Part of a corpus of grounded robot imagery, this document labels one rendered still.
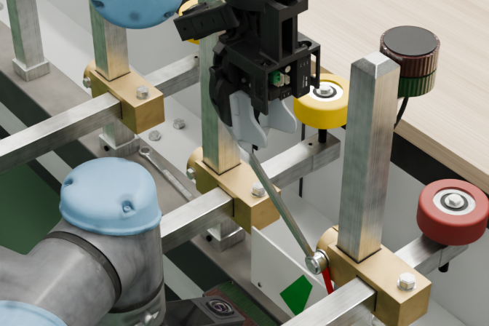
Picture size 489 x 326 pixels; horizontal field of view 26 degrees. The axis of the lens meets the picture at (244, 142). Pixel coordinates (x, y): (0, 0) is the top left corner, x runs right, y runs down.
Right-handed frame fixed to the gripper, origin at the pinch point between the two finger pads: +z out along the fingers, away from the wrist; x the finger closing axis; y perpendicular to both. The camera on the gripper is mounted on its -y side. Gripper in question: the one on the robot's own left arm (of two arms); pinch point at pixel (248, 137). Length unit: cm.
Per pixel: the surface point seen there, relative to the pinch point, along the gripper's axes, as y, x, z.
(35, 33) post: -65, 8, 21
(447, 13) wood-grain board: -15, 49, 10
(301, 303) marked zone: 3.2, 5.1, 26.3
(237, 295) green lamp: -6.0, 2.2, 30.2
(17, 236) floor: -106, 14, 98
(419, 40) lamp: 11.0, 13.4, -12.0
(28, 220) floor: -108, 19, 98
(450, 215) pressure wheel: 15.2, 16.5, 10.4
